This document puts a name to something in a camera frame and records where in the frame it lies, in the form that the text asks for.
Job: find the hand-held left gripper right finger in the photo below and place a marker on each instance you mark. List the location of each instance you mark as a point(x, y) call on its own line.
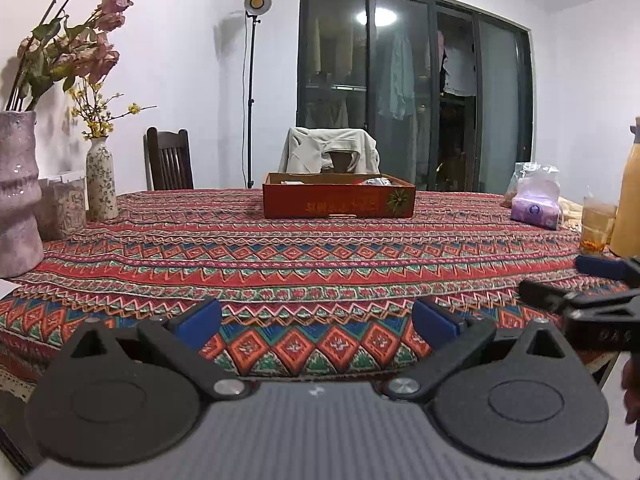
point(437, 322)

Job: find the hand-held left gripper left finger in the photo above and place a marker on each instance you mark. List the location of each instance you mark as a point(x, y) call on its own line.
point(200, 321)

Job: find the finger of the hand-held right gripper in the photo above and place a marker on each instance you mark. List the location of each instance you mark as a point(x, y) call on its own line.
point(600, 265)
point(545, 296)

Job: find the pile of snack packets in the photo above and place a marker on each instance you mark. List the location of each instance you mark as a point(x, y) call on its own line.
point(375, 181)

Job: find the red cardboard box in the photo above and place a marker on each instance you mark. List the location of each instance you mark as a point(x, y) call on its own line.
point(325, 202)

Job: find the person's right hand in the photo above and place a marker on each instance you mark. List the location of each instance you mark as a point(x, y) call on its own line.
point(632, 395)

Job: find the glass cup of tea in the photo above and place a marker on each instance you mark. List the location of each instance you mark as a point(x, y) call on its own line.
point(596, 230)

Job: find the yellow thermos bottle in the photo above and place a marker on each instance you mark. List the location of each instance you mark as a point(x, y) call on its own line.
point(629, 200)

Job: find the purple tissue pack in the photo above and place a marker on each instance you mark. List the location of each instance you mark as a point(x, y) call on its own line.
point(535, 210)

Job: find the clear plastic bag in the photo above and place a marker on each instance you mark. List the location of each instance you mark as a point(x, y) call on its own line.
point(532, 171)

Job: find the dark wooden chair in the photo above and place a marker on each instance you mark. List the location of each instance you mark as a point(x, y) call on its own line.
point(343, 162)
point(170, 160)

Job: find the small floral ceramic vase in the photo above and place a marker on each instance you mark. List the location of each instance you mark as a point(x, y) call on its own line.
point(101, 185)

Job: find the clear lidded storage jar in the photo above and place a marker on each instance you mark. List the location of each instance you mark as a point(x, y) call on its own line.
point(62, 210)

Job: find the beige jacket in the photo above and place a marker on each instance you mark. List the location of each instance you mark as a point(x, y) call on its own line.
point(305, 152)

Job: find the black floor lamp stand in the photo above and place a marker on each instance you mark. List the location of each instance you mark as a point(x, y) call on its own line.
point(251, 110)

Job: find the large pink ceramic vase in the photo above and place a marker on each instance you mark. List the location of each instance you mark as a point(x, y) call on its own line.
point(17, 200)

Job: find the yellow flower sprigs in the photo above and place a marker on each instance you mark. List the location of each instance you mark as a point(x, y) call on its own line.
point(95, 110)

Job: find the light blue hanging garment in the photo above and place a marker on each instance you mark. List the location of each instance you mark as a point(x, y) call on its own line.
point(402, 80)

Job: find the black framed glass sliding door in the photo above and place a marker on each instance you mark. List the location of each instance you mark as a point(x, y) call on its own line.
point(350, 85)

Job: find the dried pink rose bouquet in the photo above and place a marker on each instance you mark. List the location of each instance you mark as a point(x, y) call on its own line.
point(75, 50)

